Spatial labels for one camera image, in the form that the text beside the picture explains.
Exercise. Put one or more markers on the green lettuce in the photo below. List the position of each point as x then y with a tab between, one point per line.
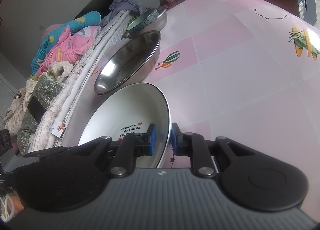
132	19

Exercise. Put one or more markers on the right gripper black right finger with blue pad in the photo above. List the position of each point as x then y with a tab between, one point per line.
194	146

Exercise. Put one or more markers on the small stainless steel bowl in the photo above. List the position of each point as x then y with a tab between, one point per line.
158	24

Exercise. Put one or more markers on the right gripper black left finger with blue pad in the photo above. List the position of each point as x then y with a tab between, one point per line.
126	151

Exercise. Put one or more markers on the pink and blue quilt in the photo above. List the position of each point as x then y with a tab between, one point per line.
69	42

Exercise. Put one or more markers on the light blue patterned ceramic bowl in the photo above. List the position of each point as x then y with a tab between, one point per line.
142	21

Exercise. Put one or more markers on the small white card box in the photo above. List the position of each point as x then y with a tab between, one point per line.
58	128

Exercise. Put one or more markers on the beige cloth bundle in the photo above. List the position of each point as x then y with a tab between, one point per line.
15	113

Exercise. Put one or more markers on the black smartphone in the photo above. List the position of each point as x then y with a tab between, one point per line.
36	109

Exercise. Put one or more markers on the white ceramic plate with calligraphy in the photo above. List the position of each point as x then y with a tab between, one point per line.
130	110

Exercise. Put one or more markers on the green leaf patterned pillow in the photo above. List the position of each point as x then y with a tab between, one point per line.
44	92

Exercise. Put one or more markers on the grey-blue clothing pile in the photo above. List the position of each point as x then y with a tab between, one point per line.
117	6

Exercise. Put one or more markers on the white quilted mattress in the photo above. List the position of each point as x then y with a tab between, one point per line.
62	106

